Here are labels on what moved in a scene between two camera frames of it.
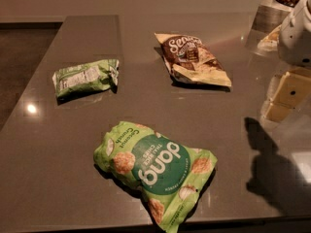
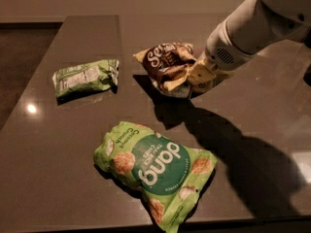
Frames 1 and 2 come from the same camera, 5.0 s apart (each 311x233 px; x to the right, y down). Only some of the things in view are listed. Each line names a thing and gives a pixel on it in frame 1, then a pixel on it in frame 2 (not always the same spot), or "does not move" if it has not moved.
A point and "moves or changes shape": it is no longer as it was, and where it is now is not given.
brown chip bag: x=188 y=59 moves or changes shape
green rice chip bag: x=170 y=176 does not move
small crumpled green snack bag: x=86 y=78 does not move
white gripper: x=296 y=38 -> x=221 y=50
